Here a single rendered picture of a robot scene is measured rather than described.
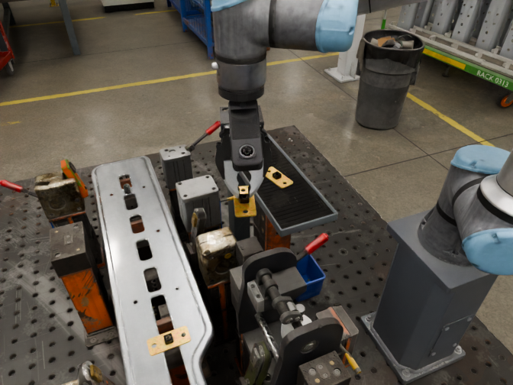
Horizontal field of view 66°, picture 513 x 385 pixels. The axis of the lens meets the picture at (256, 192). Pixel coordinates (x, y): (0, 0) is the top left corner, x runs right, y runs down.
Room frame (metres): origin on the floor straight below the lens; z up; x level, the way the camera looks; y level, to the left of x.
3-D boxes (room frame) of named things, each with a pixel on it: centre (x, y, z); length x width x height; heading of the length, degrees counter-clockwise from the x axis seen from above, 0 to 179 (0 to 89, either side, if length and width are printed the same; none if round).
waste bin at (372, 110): (3.20, -1.08, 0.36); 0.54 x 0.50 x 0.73; 112
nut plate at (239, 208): (0.56, 0.02, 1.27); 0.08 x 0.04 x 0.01; 5
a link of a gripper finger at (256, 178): (0.58, 0.00, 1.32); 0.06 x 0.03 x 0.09; 6
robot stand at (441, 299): (0.62, -0.44, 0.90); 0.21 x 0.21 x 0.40; 22
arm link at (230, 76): (0.58, 0.03, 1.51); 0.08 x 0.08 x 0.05
